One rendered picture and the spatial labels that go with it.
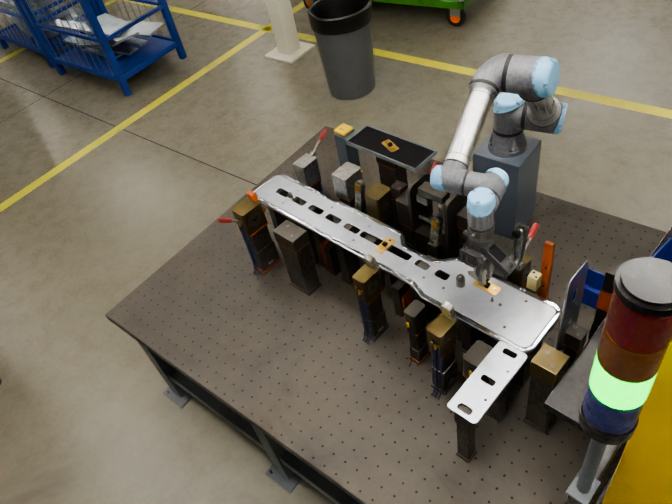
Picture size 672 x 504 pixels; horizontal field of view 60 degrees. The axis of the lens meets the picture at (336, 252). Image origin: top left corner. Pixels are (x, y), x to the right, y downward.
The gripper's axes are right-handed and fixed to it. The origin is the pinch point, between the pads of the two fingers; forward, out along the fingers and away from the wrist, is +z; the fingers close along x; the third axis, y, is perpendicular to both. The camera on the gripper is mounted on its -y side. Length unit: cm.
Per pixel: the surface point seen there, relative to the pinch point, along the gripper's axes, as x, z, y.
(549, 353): 7.8, 7.4, -26.3
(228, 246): 18, 42, 131
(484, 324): 6.0, 13.2, -3.2
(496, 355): 13.8, 13.2, -12.5
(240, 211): 18, 6, 105
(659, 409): 49, -58, -61
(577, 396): 14.0, 10.4, -38.4
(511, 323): 0.7, 13.3, -9.8
